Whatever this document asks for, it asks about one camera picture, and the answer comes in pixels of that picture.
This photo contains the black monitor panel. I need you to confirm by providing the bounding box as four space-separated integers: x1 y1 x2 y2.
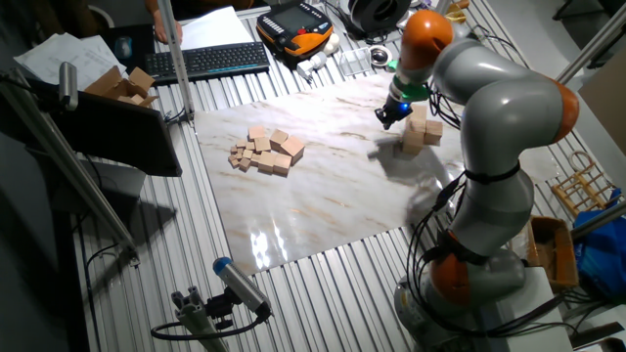
26 77 184 178

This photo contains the black camera cable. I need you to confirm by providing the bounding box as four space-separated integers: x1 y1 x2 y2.
150 306 273 342

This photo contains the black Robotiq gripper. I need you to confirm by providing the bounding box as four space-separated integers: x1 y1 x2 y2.
374 95 414 131

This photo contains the grey camera on frame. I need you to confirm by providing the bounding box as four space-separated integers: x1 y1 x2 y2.
58 61 80 112

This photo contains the white egg shaped object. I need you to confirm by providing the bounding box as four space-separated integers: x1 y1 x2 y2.
322 32 341 56

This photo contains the white plug adapter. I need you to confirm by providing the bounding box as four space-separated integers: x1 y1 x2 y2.
295 51 328 82

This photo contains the aluminium camera bracket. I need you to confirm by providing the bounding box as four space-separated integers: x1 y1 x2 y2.
170 286 234 352

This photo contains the grey computer mouse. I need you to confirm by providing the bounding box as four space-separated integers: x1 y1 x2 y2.
113 35 134 61

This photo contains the gold foil bag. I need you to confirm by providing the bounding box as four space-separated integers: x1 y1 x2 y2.
445 1 470 25

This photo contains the printed paper stack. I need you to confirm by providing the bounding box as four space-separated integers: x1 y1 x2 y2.
13 32 128 92

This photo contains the person right hand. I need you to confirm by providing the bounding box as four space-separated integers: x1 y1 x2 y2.
150 12 184 46

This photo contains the marble pattern board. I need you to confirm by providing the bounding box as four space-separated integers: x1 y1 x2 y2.
194 48 562 277

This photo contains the brown cardboard box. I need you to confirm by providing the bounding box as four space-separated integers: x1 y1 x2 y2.
525 216 581 293

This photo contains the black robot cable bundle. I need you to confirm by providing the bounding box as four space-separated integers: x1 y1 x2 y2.
405 82 588 343

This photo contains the black mouse pad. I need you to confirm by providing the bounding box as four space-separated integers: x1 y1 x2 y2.
100 22 158 74

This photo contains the black computer keyboard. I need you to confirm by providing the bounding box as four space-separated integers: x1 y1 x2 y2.
144 41 271 87

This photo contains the black filament spool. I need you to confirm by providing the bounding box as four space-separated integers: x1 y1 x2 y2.
347 0 414 35

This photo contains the small open cardboard box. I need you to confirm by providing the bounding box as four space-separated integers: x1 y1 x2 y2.
83 66 160 110

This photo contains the white robot plinth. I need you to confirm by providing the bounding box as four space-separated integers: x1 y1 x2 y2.
481 266 576 352

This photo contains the clear plastic box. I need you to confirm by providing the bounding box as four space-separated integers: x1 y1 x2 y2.
337 47 373 77

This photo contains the person right forearm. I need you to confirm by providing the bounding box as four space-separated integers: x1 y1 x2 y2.
138 0 165 17

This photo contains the wooden rack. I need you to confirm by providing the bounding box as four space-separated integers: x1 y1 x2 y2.
551 150 623 219

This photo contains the grey camera blue tip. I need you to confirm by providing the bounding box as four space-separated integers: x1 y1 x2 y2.
211 255 273 318

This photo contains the white paper sheet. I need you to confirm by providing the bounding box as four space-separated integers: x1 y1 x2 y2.
176 5 256 52

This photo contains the blue bag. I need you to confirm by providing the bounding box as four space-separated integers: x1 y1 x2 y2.
572 188 626 300

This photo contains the aluminium frame beam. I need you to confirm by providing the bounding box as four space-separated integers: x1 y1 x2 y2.
569 198 626 242
0 66 142 268

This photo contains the orange black teach pendant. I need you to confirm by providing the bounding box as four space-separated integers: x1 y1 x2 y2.
255 1 335 63

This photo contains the brown cardboard sheet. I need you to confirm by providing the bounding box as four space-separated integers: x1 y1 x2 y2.
577 46 626 158

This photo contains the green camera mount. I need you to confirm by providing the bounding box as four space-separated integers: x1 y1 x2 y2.
387 58 431 103

